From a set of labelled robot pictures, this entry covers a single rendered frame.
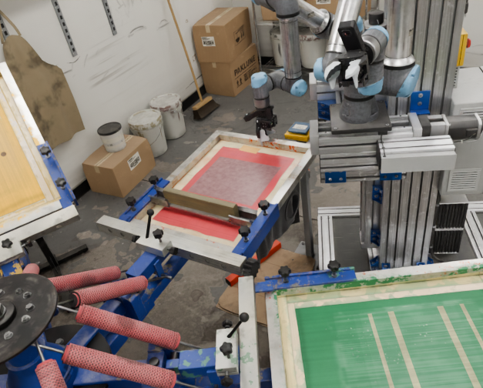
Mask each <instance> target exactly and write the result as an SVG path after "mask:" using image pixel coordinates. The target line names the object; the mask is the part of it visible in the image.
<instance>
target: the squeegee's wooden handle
mask: <svg viewBox="0 0 483 388"><path fill-rule="evenodd" d="M163 194H164V196H165V199H168V202H169V204H171V203H172V204H176V205H179V206H184V207H187V208H191V209H196V210H199V211H202V212H208V213H211V214H214V215H217V216H222V217H226V218H229V219H230V217H228V215H231V216H236V217H240V215H239V211H238V207H237V204H236V203H232V202H227V201H223V200H220V199H214V198H210V197H207V196H201V195H198V194H195V193H191V192H185V191H182V190H178V189H173V188H170V187H166V188H165V189H164V190H163Z"/></svg>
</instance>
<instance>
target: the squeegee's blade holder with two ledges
mask: <svg viewBox="0 0 483 388"><path fill-rule="evenodd" d="M170 207H173V208H176V209H181V210H184V211H187V212H192V213H196V214H199V215H202V216H207V217H210V218H214V219H218V220H222V221H225V222H229V221H230V219H229V218H226V217H222V216H217V215H214V214H211V213H208V212H202V211H199V210H196V209H191V208H187V207H184V206H179V205H176V204H172V203H171V204H170Z"/></svg>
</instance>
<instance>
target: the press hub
mask: <svg viewBox="0 0 483 388"><path fill-rule="evenodd" d="M57 305H58V293H57V290H56V288H55V286H54V284H53V283H52V282H51V281H50V280H49V279H48V278H46V277H44V276H41V275H39V274H34V273H19V274H15V275H10V276H6V277H3V278H1V279H0V375H2V374H8V377H7V381H6V388H42V387H41V385H40V382H39V379H38V377H37V375H36V372H35V369H36V368H37V366H38V365H39V364H40V363H42V360H41V358H40V355H39V352H38V350H37V348H36V346H31V345H32V344H33V343H34V342H35V341H36V340H38V343H39V344H41V345H44V346H49V347H52V348H56V349H59V350H64V349H65V345H66V344H67V343H68V342H69V341H70V340H71V339H72V338H73V337H74V335H75V334H77V332H78V331H79V330H80V329H81V328H82V327H83V325H76V324H70V325H62V326H56V327H52V328H50V329H46V328H47V327H48V325H49V324H50V322H51V321H52V318H53V316H54V315H55V311H56V308H57ZM43 332H45V337H46V340H47V342H45V341H44V339H43V338H41V337H40V336H41V335H42V333H43ZM86 347H87V348H90V349H93V350H98V351H101V352H104V353H109V354H112V350H111V349H110V346H109V344H108V342H107V341H106V339H105V338H104V336H103V335H102V334H101V333H99V332H98V333H97V334H96V335H95V336H94V337H93V338H92V340H91V341H90V342H89V343H88V344H87V346H86ZM41 351H42V353H43V356H44V357H45V360H49V359H53V360H56V362H57V364H58V366H59V369H60V371H61V374H62V376H63V379H64V381H65V384H66V386H67V388H108V387H109V385H108V383H103V384H95V385H87V386H73V383H74V381H75V378H76V375H77V372H78V367H76V366H70V365H67V364H64V363H62V360H61V358H62V353H57V352H53V351H51V350H45V349H42V348H41Z"/></svg>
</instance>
